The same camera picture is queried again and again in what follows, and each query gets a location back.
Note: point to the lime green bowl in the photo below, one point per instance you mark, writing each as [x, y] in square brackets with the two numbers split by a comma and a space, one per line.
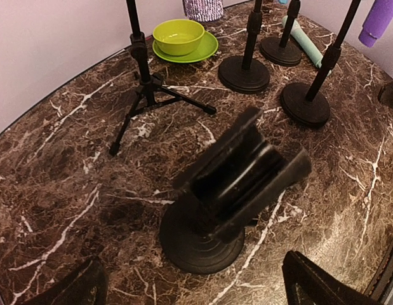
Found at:
[178, 37]

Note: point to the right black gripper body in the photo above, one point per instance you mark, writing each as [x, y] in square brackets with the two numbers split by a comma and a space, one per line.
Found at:
[385, 95]

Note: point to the rhinestone silver microphone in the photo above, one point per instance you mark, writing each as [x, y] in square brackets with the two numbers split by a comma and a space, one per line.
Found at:
[203, 10]

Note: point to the black round-base mic stand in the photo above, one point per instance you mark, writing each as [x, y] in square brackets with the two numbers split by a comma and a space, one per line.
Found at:
[279, 50]
[222, 193]
[306, 104]
[244, 74]

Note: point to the mint green microphone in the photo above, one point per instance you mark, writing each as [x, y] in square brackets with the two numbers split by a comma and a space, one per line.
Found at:
[306, 44]

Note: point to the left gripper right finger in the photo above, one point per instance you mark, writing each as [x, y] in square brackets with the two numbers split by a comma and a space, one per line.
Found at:
[319, 286]

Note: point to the purple microphone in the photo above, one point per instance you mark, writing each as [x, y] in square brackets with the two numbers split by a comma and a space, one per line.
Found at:
[376, 22]

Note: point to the lime green plate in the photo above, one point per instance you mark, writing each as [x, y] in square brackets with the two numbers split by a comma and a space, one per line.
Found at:
[207, 48]

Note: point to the black tripod shock-mount stand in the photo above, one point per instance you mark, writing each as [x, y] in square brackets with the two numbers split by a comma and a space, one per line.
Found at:
[150, 94]

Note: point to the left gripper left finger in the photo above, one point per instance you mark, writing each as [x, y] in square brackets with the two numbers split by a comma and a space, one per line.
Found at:
[86, 284]

